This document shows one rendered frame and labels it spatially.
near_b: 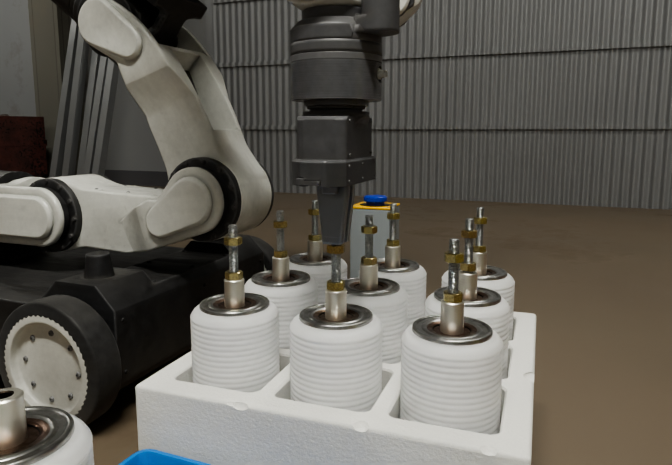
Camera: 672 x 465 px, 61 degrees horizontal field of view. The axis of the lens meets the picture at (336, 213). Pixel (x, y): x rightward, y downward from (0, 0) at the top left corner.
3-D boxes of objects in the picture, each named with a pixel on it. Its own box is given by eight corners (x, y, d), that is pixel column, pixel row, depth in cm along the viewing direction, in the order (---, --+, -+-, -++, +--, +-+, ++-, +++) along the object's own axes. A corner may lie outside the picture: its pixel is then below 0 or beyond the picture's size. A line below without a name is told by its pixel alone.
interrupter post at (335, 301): (320, 321, 58) (319, 290, 57) (331, 314, 60) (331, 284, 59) (341, 325, 57) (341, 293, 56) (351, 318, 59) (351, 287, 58)
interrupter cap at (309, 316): (285, 325, 57) (284, 318, 57) (321, 304, 63) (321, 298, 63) (353, 337, 53) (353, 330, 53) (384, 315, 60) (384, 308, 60)
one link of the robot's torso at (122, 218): (-1, 183, 107) (210, 153, 89) (82, 175, 126) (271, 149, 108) (13, 264, 109) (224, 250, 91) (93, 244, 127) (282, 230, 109)
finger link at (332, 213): (319, 242, 57) (319, 180, 56) (349, 244, 56) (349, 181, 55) (313, 245, 56) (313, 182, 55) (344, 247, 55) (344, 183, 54)
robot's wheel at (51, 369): (0, 421, 87) (-11, 295, 84) (29, 406, 92) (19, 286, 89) (102, 448, 80) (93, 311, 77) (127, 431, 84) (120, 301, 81)
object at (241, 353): (180, 455, 65) (174, 304, 63) (252, 427, 72) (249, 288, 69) (222, 495, 58) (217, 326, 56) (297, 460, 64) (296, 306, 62)
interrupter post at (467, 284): (465, 295, 67) (466, 268, 67) (482, 300, 65) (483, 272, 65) (452, 299, 66) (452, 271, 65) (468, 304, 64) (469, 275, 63)
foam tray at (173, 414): (141, 542, 61) (133, 385, 59) (291, 389, 98) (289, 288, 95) (521, 654, 48) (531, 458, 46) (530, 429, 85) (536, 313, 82)
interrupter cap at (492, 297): (461, 287, 71) (461, 281, 71) (514, 301, 65) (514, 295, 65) (420, 298, 66) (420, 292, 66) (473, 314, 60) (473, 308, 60)
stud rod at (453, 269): (458, 318, 54) (460, 240, 53) (447, 318, 54) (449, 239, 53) (456, 315, 55) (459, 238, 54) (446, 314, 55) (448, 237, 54)
